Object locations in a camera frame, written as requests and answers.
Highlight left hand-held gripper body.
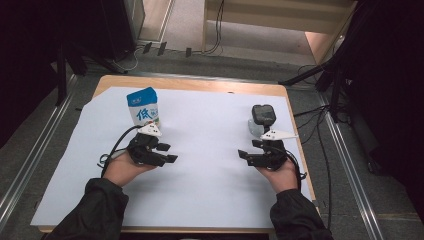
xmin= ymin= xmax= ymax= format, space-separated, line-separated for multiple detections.
xmin=127 ymin=122 xmax=168 ymax=168

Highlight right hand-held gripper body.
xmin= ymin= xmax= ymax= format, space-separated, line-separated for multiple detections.
xmin=254 ymin=129 xmax=299 ymax=172

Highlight clear cup with black lid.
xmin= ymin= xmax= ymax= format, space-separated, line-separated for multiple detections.
xmin=247 ymin=104 xmax=276 ymax=140

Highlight blue and white milk carton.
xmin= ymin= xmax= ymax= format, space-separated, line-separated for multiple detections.
xmin=126 ymin=86 xmax=161 ymax=130

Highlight person's right hand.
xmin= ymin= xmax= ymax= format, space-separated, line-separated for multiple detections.
xmin=256 ymin=162 xmax=300 ymax=195

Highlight person's left hand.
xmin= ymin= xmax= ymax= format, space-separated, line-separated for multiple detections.
xmin=103 ymin=151 xmax=158 ymax=188

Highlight white paper sheet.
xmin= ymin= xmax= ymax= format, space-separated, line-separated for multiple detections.
xmin=30 ymin=86 xmax=318 ymax=230

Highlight black tripod stand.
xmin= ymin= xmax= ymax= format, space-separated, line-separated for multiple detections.
xmin=278 ymin=49 xmax=355 ymax=124

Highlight black metal stand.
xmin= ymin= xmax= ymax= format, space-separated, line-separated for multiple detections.
xmin=53 ymin=41 xmax=128 ymax=107

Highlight light wooden shelf unit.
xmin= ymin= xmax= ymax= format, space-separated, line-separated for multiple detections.
xmin=201 ymin=0 xmax=358 ymax=66

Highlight black curtain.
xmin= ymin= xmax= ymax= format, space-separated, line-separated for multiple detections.
xmin=0 ymin=0 xmax=136 ymax=148
xmin=333 ymin=0 xmax=424 ymax=223

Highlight right hand-held gripper cable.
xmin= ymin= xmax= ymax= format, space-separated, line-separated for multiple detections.
xmin=284 ymin=149 xmax=308 ymax=191

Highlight hand-held gripper cable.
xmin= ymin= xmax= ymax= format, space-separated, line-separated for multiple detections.
xmin=284 ymin=149 xmax=308 ymax=191
xmin=97 ymin=124 xmax=143 ymax=178

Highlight left hand-held gripper cable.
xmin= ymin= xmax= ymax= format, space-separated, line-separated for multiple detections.
xmin=97 ymin=124 xmax=143 ymax=178

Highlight long black floor cable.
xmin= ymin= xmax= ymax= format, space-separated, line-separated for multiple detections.
xmin=293 ymin=64 xmax=335 ymax=232

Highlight metal floor rail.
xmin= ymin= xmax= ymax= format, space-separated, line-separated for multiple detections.
xmin=317 ymin=92 xmax=385 ymax=240
xmin=0 ymin=73 xmax=80 ymax=232

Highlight grey floor cable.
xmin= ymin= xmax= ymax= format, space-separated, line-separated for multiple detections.
xmin=112 ymin=45 xmax=145 ymax=73

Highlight black hanging cable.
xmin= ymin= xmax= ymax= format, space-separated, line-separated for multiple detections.
xmin=203 ymin=0 xmax=225 ymax=56

